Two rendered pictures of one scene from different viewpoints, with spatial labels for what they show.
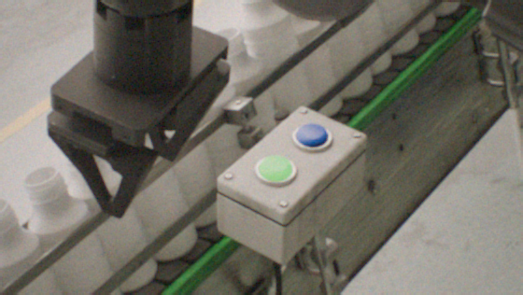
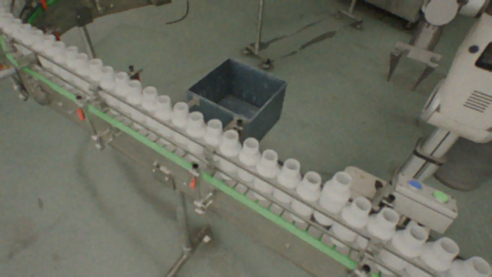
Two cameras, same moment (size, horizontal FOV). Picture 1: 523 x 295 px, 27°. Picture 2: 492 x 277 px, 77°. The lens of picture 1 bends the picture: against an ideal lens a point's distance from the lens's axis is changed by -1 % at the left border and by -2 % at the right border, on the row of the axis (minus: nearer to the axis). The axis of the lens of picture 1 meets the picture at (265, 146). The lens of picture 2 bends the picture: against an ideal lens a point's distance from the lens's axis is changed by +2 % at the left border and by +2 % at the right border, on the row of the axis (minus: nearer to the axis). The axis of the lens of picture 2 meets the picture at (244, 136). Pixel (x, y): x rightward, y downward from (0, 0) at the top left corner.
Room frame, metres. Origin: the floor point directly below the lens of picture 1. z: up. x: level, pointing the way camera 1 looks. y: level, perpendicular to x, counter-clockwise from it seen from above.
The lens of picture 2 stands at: (1.51, 0.29, 1.74)
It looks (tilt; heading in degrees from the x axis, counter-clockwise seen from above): 47 degrees down; 254
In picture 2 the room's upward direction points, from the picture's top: 5 degrees clockwise
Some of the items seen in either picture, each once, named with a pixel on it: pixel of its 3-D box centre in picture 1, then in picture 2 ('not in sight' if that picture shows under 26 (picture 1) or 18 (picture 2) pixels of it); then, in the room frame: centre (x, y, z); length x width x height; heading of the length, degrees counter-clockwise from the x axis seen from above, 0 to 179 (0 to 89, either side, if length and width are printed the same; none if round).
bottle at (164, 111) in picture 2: not in sight; (167, 120); (1.56, -0.41, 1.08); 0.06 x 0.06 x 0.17
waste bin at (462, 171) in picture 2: not in sight; (479, 142); (-0.38, -0.70, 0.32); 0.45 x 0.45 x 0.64
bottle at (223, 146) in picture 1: (218, 126); (375, 232); (1.11, 0.04, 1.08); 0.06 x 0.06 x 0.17
